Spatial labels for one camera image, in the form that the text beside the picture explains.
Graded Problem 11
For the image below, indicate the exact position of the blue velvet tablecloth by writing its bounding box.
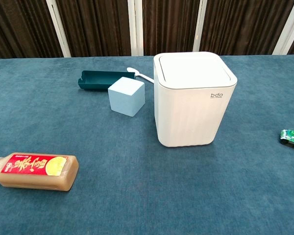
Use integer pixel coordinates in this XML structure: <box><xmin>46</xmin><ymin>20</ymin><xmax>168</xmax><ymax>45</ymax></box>
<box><xmin>0</xmin><ymin>54</ymin><xmax>294</xmax><ymax>235</ymax></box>

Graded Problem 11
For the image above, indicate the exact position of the white plastic bin lid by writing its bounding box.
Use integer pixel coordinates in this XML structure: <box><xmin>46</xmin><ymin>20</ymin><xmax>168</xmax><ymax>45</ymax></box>
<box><xmin>159</xmin><ymin>54</ymin><xmax>233</xmax><ymax>86</ymax></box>

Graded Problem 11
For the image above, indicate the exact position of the white plastic spoon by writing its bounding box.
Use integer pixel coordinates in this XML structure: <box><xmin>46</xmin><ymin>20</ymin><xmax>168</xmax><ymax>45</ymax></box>
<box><xmin>126</xmin><ymin>67</ymin><xmax>155</xmax><ymax>84</ymax></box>

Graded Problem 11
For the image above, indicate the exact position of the dark green plastic tray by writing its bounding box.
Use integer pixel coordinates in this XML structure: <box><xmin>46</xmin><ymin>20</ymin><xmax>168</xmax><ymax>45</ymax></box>
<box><xmin>77</xmin><ymin>70</ymin><xmax>137</xmax><ymax>92</ymax></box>

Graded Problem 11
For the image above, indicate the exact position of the brown drink bottle red label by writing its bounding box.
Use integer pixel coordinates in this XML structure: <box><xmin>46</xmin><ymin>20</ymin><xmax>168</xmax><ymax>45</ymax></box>
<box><xmin>0</xmin><ymin>152</ymin><xmax>79</xmax><ymax>192</ymax></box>

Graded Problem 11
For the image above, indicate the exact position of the light blue cube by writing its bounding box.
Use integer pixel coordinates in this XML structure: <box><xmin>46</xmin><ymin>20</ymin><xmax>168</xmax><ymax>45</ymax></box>
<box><xmin>107</xmin><ymin>76</ymin><xmax>146</xmax><ymax>118</ymax></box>

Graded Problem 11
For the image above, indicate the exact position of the green toy car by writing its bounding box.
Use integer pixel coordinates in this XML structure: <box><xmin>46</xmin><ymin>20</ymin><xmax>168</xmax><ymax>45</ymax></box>
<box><xmin>278</xmin><ymin>129</ymin><xmax>294</xmax><ymax>151</ymax></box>

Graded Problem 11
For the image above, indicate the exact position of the dark brown pleated curtain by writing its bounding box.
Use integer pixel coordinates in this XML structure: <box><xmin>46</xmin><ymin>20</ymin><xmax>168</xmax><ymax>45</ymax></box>
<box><xmin>0</xmin><ymin>0</ymin><xmax>294</xmax><ymax>60</ymax></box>

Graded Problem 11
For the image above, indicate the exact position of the white plastic trash bin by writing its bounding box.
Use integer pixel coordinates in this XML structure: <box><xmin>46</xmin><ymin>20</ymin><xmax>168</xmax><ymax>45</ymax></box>
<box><xmin>153</xmin><ymin>51</ymin><xmax>238</xmax><ymax>148</ymax></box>

